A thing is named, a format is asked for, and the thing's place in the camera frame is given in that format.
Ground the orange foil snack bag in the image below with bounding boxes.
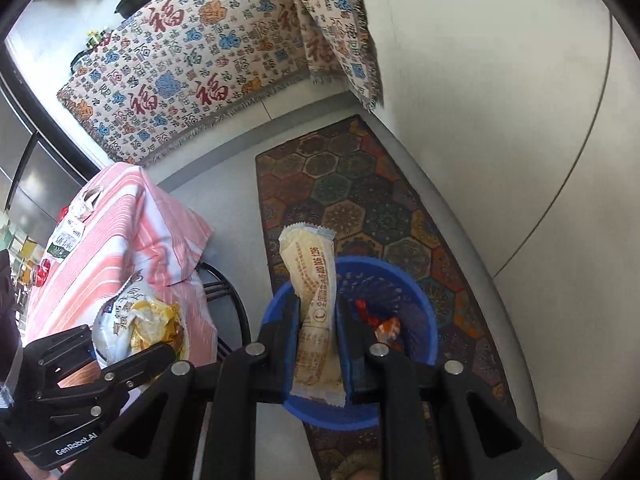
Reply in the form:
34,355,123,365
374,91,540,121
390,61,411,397
355,299,404,352

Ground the hexagon patterned floor mat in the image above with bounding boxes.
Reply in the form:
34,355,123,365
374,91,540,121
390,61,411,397
254,114,516,480

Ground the pink striped tablecloth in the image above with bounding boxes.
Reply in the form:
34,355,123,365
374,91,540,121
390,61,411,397
23,162,218,366

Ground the green white milk carton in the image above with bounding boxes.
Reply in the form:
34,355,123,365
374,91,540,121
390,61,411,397
44,188,103,262

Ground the person's left hand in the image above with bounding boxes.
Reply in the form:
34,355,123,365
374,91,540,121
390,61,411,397
58,361,101,388

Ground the beige long snack wrapper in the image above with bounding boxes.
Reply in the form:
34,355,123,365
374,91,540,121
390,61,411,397
279,222,346,408

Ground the patterned fu blanket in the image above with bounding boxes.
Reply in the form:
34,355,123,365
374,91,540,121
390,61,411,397
58,0,382,166

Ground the red stick wrapper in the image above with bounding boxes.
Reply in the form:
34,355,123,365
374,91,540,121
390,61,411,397
58,205,68,223

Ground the blue trash bin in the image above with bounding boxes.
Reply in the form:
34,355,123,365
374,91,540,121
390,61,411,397
284,256,437,438

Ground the red soda can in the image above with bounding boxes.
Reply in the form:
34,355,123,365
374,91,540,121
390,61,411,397
32,258,52,287

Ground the white blue snack bag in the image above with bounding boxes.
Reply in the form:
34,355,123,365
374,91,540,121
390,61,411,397
91,270,188,367

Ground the grey refrigerator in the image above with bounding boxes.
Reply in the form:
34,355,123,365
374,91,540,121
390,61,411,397
0,84,87,241

